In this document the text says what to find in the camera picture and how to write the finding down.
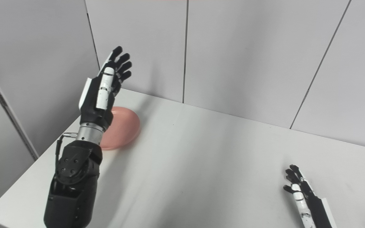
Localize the pink round plate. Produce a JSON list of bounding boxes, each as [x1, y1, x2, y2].
[[100, 106, 141, 150]]

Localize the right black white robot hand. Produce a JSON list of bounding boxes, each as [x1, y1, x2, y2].
[[283, 164, 338, 228]]

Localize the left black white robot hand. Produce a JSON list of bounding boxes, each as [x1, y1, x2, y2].
[[79, 46, 132, 131]]

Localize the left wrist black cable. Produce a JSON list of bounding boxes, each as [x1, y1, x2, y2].
[[55, 132, 78, 178]]

